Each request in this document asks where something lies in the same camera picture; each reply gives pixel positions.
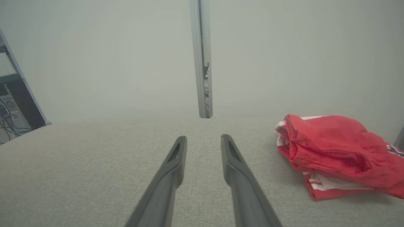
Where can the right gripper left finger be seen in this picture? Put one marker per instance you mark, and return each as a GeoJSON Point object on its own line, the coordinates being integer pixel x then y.
{"type": "Point", "coordinates": [161, 192]}

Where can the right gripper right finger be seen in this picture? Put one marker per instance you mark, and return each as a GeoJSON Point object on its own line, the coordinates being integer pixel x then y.
{"type": "Point", "coordinates": [246, 195]}

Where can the red jersey with number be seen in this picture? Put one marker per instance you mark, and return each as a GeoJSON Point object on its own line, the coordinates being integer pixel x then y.
{"type": "Point", "coordinates": [334, 148]}

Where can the grey fabric sofa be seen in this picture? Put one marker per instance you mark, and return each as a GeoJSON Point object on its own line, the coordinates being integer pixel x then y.
{"type": "Point", "coordinates": [79, 173]}

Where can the grey aluminium wall post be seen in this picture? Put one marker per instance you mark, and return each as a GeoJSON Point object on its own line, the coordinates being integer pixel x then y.
{"type": "Point", "coordinates": [202, 47]}

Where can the grey metal rack frame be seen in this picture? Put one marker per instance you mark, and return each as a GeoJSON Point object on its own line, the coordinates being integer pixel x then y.
{"type": "Point", "coordinates": [23, 82]}

